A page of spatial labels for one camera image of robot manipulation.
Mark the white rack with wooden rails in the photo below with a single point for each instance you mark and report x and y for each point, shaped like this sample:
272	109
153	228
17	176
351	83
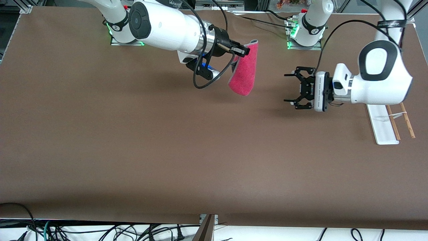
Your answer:
383	130

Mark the orange clutter objects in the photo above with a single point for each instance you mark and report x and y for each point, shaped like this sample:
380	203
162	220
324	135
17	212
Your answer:
284	4

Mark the white socket strip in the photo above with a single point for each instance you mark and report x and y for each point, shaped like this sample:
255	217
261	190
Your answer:
234	6

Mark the pink towel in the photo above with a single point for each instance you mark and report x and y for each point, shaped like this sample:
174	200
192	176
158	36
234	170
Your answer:
245	73

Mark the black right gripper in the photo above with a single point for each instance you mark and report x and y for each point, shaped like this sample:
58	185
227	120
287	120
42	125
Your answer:
221	43

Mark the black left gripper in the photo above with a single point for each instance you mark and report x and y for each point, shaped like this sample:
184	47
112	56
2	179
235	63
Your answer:
307	88

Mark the aluminium frame corner bracket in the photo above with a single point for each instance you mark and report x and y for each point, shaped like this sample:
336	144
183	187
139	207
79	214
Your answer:
413	20
26	9

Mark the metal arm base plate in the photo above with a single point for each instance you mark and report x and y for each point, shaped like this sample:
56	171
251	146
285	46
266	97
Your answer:
117	43
316	48

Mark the small metal bracket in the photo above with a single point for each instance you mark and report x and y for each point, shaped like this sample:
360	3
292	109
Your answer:
216	219

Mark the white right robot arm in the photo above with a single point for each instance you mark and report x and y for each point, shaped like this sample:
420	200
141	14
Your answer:
167	30

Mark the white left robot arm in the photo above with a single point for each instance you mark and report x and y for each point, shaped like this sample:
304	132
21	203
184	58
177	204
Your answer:
384	87

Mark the brown table leg post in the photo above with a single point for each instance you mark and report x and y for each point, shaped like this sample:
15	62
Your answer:
204	232

